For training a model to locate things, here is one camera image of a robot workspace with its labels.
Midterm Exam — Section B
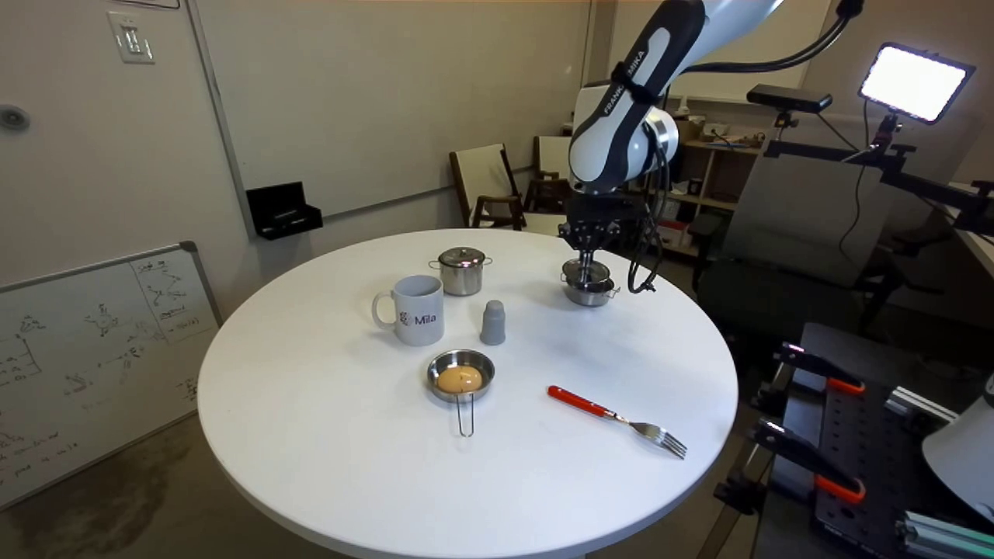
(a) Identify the round white table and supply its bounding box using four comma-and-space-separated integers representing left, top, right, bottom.
199, 229, 739, 559

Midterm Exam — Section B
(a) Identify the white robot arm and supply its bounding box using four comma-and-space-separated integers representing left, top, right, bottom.
562, 0, 784, 251

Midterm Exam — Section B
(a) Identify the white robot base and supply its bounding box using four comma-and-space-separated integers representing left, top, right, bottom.
923, 376, 994, 523

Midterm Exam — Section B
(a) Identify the black camera on stand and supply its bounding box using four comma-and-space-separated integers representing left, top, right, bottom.
745, 85, 832, 115

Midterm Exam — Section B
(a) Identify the small grey cup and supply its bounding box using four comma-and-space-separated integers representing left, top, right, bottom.
477, 299, 507, 345

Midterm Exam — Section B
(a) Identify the orange black clamp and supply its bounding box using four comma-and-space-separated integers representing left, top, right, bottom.
754, 418, 866, 506
777, 341, 866, 398

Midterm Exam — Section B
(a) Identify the lit LED panel light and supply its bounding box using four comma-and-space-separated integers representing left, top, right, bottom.
860, 43, 972, 124

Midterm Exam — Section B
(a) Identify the small pan with handle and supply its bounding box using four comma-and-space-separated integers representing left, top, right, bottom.
425, 350, 494, 437

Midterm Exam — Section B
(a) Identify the small steel pot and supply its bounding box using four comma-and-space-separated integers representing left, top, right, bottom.
439, 245, 486, 299

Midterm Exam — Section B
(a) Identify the light switch plate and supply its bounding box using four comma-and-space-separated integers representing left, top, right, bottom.
104, 11, 154, 64

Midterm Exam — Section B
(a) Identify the beige chair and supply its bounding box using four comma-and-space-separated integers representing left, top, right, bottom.
450, 144, 526, 229

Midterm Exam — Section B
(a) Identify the red handled silver fork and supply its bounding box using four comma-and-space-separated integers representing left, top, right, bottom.
546, 384, 688, 461

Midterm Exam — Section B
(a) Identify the black wall tray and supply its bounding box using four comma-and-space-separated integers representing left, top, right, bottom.
246, 182, 322, 240

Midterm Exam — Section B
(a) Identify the low steel pot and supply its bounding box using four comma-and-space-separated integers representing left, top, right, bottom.
562, 262, 618, 307

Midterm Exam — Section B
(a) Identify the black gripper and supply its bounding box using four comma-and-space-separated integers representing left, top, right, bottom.
562, 194, 651, 251

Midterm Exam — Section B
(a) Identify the orange black clamp left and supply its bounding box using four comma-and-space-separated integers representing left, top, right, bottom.
777, 341, 866, 398

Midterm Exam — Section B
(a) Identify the orange black clamp right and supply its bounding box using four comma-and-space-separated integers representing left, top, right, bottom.
754, 418, 866, 506

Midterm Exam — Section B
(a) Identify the white mug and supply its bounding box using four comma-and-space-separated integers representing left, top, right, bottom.
369, 278, 445, 349

